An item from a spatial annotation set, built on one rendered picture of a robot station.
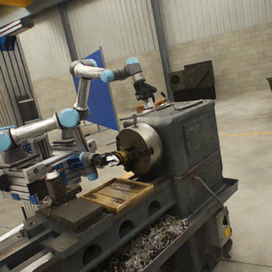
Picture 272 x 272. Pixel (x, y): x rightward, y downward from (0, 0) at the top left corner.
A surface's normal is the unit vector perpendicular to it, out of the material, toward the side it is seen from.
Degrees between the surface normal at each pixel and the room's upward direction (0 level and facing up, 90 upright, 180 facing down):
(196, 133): 90
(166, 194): 88
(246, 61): 90
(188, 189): 90
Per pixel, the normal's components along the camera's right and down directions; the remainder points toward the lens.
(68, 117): 0.34, 0.13
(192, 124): 0.70, 0.02
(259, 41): -0.44, 0.29
